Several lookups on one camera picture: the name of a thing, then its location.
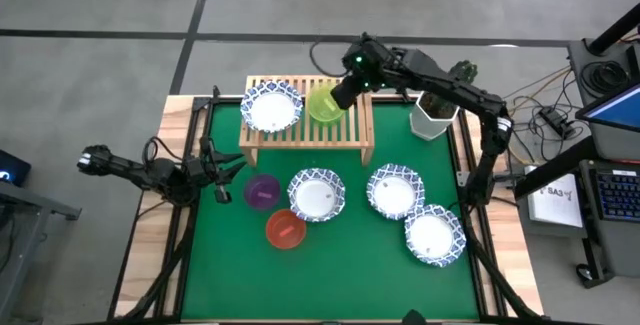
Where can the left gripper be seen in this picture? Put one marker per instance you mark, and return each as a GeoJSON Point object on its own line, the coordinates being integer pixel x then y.
{"type": "Point", "coordinates": [202, 172]}

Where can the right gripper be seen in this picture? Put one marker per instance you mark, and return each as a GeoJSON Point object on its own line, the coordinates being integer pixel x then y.
{"type": "Point", "coordinates": [367, 62]}

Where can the green plastic bowl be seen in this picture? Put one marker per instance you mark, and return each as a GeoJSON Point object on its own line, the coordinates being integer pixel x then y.
{"type": "Point", "coordinates": [320, 107]}

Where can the purple plastic bowl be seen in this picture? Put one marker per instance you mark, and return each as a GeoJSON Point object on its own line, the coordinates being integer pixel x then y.
{"type": "Point", "coordinates": [262, 192]}

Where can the blue patterned paper bowl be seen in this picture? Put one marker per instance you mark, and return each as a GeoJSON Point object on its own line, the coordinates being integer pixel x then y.
{"type": "Point", "coordinates": [272, 110]}
{"type": "Point", "coordinates": [432, 237]}
{"type": "Point", "coordinates": [395, 192]}
{"type": "Point", "coordinates": [316, 196]}

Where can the orange plastic bowl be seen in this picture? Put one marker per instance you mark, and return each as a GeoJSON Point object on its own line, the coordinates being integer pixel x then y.
{"type": "Point", "coordinates": [286, 230]}

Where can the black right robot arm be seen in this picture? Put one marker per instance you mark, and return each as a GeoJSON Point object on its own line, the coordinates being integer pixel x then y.
{"type": "Point", "coordinates": [450, 82]}

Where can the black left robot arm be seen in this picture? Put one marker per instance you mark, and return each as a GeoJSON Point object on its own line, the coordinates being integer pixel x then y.
{"type": "Point", "coordinates": [125, 170]}

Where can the wooden slatted shelf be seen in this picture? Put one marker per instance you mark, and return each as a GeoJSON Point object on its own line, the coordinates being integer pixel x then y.
{"type": "Point", "coordinates": [300, 137]}

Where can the white hexagonal plant pot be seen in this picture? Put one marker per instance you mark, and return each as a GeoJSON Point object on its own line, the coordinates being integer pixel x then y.
{"type": "Point", "coordinates": [425, 125]}

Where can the green cactus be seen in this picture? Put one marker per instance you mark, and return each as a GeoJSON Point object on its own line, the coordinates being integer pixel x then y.
{"type": "Point", "coordinates": [466, 70]}

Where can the green table mat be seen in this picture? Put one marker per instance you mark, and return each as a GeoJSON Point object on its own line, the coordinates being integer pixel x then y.
{"type": "Point", "coordinates": [350, 275]}

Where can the grey metal stand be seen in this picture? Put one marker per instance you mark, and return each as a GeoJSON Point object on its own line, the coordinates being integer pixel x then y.
{"type": "Point", "coordinates": [45, 205]}

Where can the black power strip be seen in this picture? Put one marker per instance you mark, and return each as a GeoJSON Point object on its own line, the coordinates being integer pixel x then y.
{"type": "Point", "coordinates": [552, 117]}

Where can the black device blue light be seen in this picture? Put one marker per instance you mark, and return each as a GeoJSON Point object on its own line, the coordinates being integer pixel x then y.
{"type": "Point", "coordinates": [12, 167]}

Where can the black slanted bar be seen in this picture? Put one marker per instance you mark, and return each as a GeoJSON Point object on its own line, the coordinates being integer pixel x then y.
{"type": "Point", "coordinates": [550, 170]}

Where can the dark grey desk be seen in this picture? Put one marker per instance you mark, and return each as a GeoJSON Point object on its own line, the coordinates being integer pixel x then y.
{"type": "Point", "coordinates": [605, 147]}

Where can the computer monitor blue screen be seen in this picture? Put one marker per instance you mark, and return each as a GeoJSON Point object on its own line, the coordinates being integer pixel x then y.
{"type": "Point", "coordinates": [617, 110]}

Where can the black monitor stand pole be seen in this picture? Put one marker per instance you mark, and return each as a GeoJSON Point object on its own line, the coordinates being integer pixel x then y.
{"type": "Point", "coordinates": [615, 30]}

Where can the black backlit keyboard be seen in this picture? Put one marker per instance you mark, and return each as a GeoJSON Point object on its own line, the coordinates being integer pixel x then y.
{"type": "Point", "coordinates": [620, 195]}

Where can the silver metal bracket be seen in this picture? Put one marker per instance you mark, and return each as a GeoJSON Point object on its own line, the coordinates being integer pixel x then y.
{"type": "Point", "coordinates": [462, 177]}

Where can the black table-level camera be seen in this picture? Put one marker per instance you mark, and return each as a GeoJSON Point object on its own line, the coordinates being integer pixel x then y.
{"type": "Point", "coordinates": [413, 318]}

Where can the black metal table frame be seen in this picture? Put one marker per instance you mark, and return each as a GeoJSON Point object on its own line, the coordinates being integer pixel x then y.
{"type": "Point", "coordinates": [481, 290]}

